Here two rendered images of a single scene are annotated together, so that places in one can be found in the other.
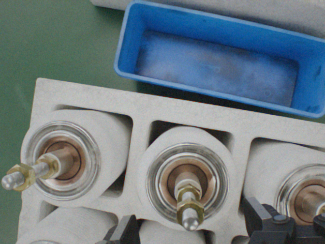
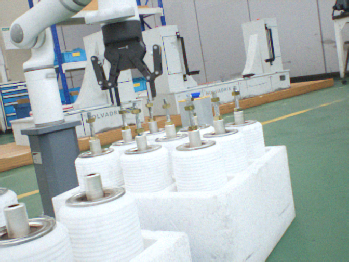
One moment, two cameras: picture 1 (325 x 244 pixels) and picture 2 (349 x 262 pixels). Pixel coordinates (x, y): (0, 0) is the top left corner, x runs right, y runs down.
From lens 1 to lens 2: 82 cm
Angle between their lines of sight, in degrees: 83
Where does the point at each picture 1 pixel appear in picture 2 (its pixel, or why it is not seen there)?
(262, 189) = (113, 156)
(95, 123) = (175, 155)
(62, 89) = (206, 194)
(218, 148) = (123, 156)
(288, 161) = (97, 158)
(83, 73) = not seen: outside the picture
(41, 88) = (222, 193)
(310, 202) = (97, 147)
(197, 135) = (130, 157)
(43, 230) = (218, 140)
